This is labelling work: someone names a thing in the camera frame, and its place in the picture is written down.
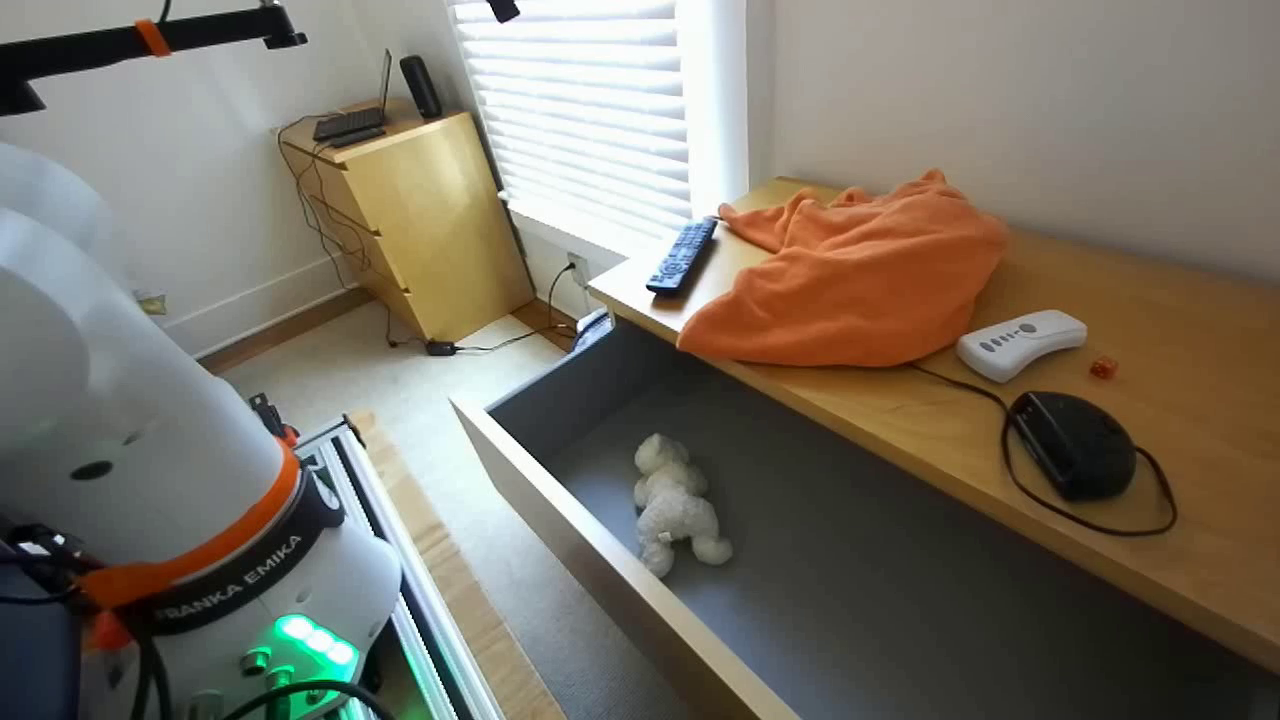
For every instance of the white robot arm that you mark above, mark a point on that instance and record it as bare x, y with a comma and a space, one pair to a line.
209, 541

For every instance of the open grey wooden drawer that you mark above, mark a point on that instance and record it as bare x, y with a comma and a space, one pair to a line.
852, 589

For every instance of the black tv remote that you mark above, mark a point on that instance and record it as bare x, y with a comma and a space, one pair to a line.
680, 259

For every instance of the orange fleece cloth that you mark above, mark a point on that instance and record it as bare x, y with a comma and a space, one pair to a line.
852, 283

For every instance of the white window blinds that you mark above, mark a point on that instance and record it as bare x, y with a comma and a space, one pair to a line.
587, 108

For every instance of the light wooden cabinet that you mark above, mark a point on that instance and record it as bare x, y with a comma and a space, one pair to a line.
416, 220

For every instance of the white handheld controller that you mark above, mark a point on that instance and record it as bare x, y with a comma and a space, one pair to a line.
1011, 347

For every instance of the black cylindrical speaker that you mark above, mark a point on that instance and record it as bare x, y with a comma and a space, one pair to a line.
421, 86

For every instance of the black box on cabinet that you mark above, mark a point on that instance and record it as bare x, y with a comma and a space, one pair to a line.
350, 127

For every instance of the black computer mouse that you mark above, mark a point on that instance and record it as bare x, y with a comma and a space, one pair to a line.
1076, 445

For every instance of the small orange cap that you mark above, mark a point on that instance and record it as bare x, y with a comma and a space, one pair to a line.
1101, 369

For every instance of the wooden dresser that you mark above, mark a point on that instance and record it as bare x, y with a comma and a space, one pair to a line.
1197, 385

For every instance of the wall power outlet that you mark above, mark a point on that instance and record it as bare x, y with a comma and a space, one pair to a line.
578, 266

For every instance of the black overhead camera boom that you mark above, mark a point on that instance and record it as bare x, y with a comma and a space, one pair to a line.
31, 62

